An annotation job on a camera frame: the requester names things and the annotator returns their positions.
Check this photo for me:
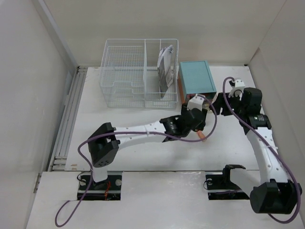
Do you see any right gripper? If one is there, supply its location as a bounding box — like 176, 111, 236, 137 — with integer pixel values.
208, 91, 246, 117

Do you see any clear drawer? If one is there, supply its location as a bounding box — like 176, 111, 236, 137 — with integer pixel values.
185, 94, 215, 114

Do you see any teal drawer box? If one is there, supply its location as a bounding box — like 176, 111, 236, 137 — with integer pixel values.
178, 61, 217, 99

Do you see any grey setup guide booklet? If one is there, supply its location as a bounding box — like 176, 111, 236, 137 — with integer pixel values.
157, 50, 172, 98

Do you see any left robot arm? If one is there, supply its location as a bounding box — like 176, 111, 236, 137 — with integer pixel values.
88, 104, 207, 189

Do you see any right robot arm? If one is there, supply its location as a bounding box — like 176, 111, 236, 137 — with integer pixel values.
213, 87, 302, 215

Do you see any orange transparent case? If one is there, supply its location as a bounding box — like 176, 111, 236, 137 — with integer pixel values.
197, 131, 206, 142

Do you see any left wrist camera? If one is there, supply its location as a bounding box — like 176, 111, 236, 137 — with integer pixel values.
187, 94, 205, 111

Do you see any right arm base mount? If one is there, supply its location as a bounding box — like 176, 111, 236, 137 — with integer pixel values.
203, 172, 249, 200

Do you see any white wire mesh organizer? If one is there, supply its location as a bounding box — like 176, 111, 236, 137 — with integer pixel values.
99, 39, 179, 110

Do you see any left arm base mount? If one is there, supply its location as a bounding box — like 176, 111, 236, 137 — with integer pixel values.
77, 172, 122, 201

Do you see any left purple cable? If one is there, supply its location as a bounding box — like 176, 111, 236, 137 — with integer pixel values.
55, 95, 217, 227

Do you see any aluminium rail frame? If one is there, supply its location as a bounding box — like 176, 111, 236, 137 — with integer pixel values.
46, 66, 88, 172

